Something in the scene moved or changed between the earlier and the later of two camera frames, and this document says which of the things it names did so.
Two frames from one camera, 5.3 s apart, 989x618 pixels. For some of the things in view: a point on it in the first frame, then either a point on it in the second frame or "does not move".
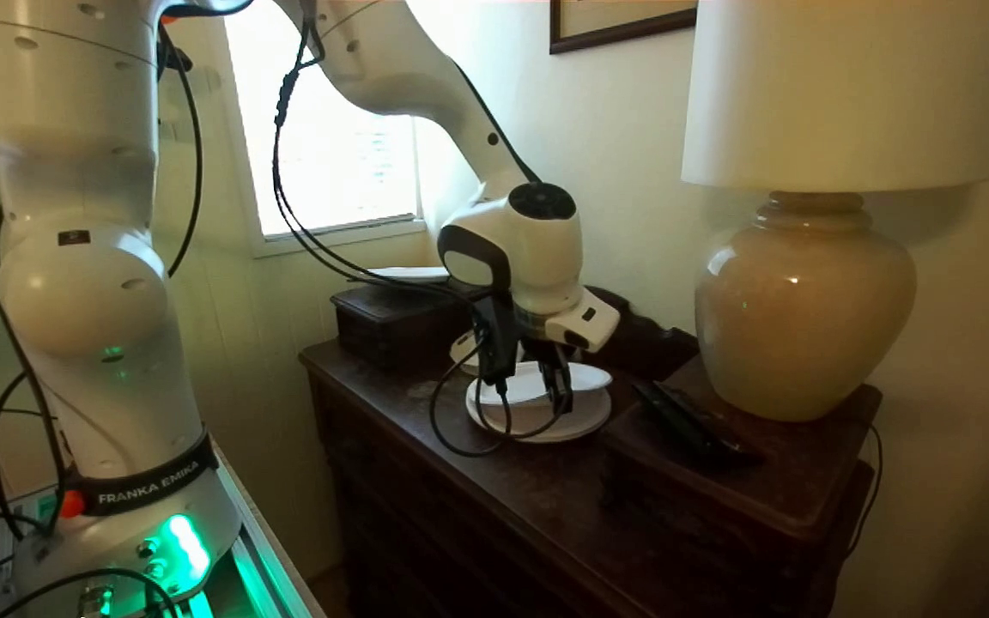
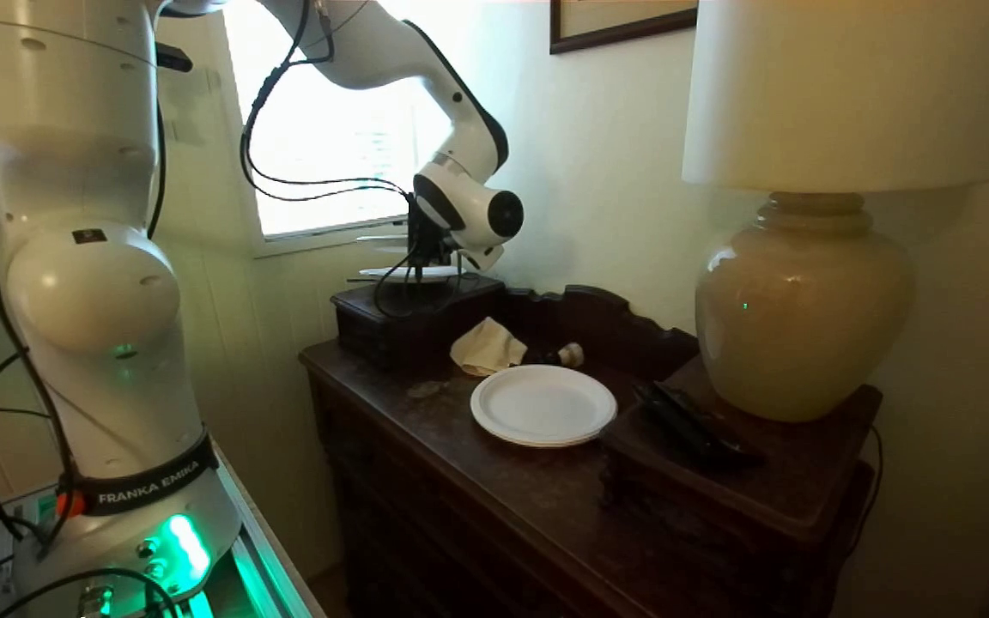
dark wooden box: x=403 y=323 does not move
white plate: x=528 y=409 does not move
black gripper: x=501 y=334 → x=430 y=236
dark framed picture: x=599 y=23 does not move
